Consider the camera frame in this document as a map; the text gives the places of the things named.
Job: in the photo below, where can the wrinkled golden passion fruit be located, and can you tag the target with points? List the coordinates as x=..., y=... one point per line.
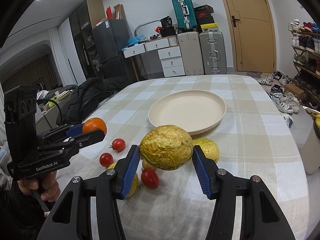
x=167, y=147

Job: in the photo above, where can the smooth yellow large fruit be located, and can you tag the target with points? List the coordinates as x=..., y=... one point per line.
x=134, y=184

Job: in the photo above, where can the white green sneaker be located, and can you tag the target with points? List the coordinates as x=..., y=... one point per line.
x=286, y=102

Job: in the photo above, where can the yellow green guava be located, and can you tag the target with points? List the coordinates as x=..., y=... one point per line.
x=209, y=148

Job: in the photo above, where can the wooden shoe rack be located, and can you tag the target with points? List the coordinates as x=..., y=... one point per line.
x=306, y=62

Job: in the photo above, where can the cherry tomato top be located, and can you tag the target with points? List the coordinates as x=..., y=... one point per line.
x=118, y=145

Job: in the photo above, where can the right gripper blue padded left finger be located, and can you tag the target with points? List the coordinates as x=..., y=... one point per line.
x=70, y=217

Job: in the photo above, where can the person's left hand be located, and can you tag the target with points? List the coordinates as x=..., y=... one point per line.
x=48, y=183

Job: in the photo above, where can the wooden door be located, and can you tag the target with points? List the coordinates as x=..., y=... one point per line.
x=252, y=34

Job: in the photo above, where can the silver suitcase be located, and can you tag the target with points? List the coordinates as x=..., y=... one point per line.
x=213, y=53

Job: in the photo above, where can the white trash bin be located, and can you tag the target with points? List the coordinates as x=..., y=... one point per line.
x=310, y=152

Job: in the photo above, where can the dark grey refrigerator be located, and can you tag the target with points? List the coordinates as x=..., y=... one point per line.
x=110, y=38

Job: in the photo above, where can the cherry tomato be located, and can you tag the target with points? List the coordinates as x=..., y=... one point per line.
x=106, y=159
x=118, y=145
x=150, y=179

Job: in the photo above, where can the dark tall cabinet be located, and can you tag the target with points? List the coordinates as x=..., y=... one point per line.
x=82, y=22

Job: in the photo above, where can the cream round plate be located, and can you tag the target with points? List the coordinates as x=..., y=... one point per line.
x=195, y=111

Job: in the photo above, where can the brown longan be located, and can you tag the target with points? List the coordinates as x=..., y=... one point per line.
x=147, y=166

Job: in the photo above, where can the white drawer desk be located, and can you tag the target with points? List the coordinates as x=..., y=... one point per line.
x=157, y=59

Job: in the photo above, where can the teal suitcase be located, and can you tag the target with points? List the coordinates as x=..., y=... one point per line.
x=185, y=15

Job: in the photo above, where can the checkered beige tablecloth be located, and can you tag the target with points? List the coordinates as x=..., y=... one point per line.
x=253, y=139

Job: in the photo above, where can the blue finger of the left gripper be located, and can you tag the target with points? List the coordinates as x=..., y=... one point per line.
x=75, y=129

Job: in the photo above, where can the stacked shoe boxes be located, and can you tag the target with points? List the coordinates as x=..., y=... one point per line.
x=205, y=20

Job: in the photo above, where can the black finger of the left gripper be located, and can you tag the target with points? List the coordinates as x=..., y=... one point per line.
x=76, y=143

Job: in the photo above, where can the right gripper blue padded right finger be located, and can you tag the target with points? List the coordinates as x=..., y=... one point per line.
x=261, y=217

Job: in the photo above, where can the beige suitcase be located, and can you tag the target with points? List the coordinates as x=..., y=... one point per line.
x=191, y=53

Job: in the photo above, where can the small orange tangerine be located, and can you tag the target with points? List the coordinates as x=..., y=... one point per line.
x=93, y=124

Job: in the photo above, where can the black jacket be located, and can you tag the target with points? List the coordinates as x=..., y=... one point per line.
x=86, y=97

